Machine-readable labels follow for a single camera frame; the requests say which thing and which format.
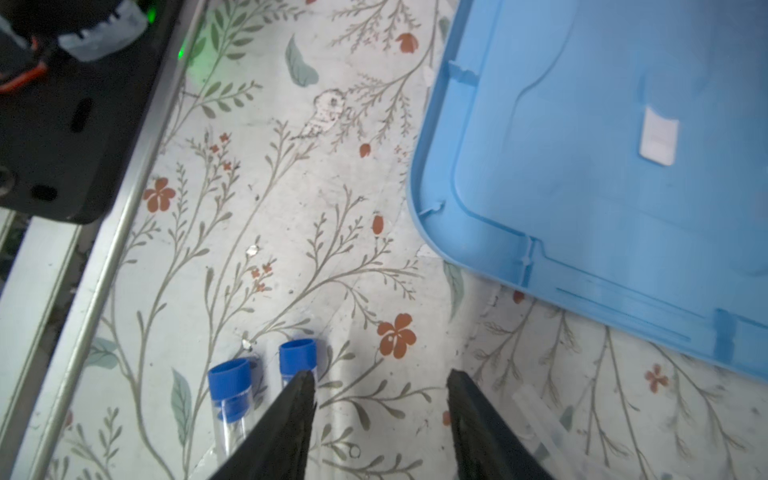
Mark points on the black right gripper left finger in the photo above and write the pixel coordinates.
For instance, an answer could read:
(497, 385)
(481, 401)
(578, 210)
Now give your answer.
(278, 444)

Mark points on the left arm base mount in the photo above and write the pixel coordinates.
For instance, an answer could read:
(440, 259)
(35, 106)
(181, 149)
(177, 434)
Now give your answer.
(76, 79)

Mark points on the blue plastic bin lid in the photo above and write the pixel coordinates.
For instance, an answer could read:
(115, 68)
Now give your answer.
(609, 157)

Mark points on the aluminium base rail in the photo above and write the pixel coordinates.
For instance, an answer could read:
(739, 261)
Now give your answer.
(54, 281)

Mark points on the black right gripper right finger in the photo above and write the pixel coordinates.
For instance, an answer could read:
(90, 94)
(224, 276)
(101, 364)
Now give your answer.
(485, 447)

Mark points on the blue capped test tube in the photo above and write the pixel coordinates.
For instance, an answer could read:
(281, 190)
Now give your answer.
(296, 356)
(230, 389)

